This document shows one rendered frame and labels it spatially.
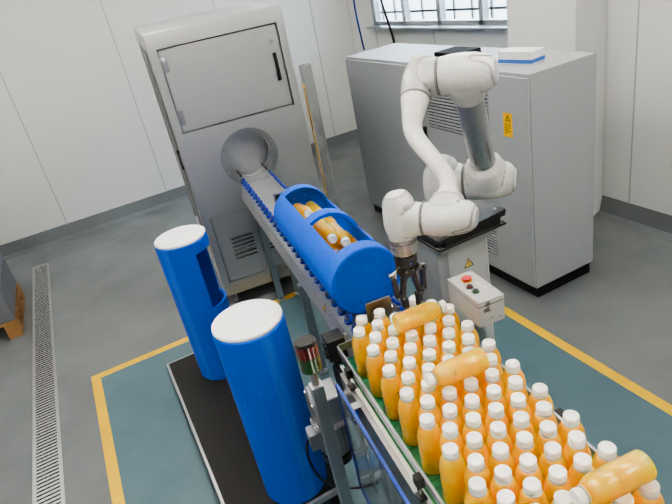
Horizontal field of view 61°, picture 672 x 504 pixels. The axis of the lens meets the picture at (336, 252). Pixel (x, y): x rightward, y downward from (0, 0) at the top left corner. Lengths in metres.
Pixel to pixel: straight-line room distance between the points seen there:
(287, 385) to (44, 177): 5.09
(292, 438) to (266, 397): 0.25
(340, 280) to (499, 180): 0.80
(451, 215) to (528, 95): 1.76
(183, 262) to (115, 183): 4.00
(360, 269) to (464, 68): 0.79
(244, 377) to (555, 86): 2.34
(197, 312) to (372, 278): 1.33
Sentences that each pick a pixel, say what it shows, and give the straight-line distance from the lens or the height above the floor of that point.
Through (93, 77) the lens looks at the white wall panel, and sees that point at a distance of 6.80.
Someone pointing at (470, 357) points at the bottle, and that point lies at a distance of 1.63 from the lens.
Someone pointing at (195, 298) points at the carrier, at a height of 0.72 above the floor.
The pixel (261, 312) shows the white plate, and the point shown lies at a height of 1.04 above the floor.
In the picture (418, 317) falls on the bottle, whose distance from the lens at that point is 1.84.
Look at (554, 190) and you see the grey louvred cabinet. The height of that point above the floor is 0.71.
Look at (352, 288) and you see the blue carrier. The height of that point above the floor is 1.08.
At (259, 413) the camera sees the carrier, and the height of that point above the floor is 0.69.
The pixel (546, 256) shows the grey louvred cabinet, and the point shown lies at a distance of 3.84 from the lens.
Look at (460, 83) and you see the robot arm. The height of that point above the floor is 1.74.
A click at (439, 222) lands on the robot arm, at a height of 1.43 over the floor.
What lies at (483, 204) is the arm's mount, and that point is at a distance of 2.67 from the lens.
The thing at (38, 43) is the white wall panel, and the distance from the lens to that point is 6.77.
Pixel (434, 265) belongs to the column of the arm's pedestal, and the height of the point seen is 0.88.
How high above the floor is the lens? 2.17
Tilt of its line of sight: 27 degrees down
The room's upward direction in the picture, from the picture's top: 12 degrees counter-clockwise
